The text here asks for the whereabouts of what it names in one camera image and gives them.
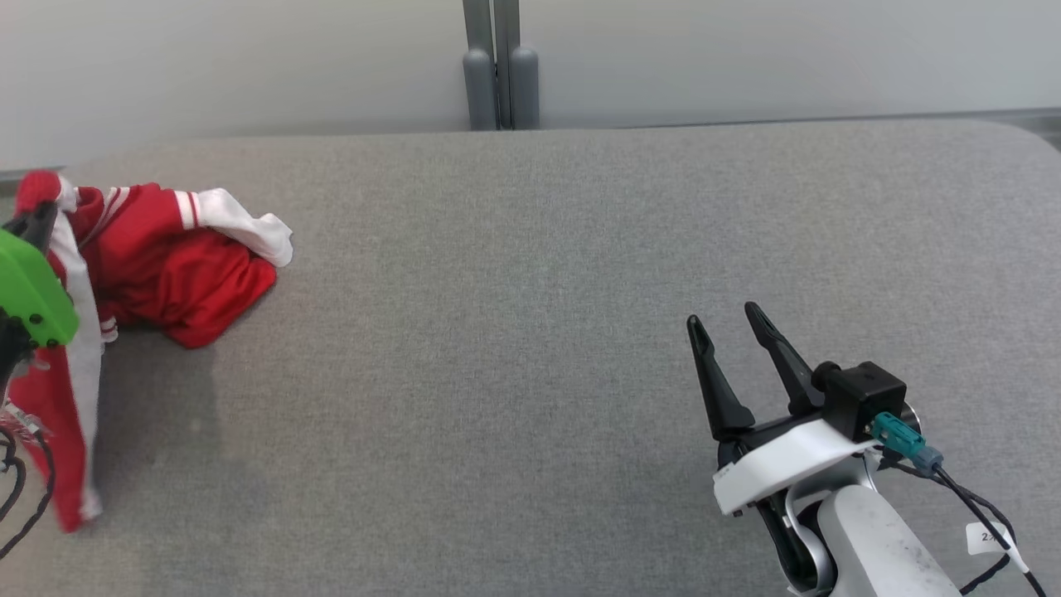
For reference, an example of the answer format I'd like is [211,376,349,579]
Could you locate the red white basketball shorts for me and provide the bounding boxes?
[7,170,104,533]

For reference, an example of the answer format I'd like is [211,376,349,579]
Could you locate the red white basketball jersey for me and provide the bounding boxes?
[62,182,293,349]

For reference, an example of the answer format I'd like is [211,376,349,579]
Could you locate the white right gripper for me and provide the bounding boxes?
[686,301,881,588]

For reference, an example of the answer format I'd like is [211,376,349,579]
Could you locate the teal right camera cable plug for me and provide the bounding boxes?
[870,412,946,475]

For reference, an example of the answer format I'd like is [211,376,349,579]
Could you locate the grey partition post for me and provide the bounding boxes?
[462,0,498,132]
[495,0,540,131]

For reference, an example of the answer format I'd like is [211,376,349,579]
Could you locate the white cable label tag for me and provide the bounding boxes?
[966,521,1017,556]

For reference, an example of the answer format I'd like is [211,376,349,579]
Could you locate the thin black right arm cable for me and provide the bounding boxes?
[879,456,1049,597]

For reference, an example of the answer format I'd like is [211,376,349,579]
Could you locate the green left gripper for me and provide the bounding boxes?
[0,201,81,400]

